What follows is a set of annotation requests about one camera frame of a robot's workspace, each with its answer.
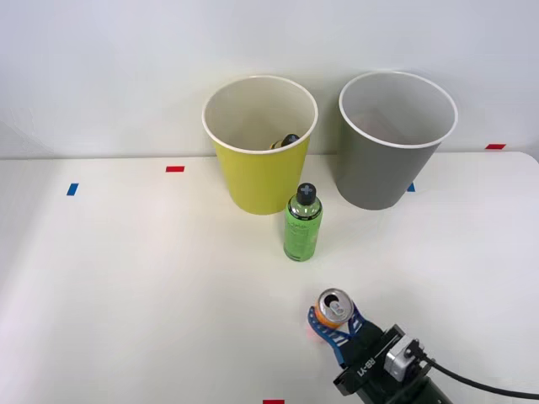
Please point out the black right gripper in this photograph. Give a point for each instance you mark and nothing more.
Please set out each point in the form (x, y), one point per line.
(366, 364)

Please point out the orange drink can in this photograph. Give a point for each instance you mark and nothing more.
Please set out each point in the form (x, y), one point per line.
(334, 306)

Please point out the green plastic bottle black cap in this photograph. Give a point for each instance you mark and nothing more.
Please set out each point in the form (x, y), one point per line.
(301, 231)

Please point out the grey plastic bin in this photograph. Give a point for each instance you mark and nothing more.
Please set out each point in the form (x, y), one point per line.
(375, 172)

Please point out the yellow-green plastic bin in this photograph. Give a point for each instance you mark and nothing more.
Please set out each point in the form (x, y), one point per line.
(261, 181)

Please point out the yellow bottle black cap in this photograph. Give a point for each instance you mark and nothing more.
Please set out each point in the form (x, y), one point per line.
(289, 139)

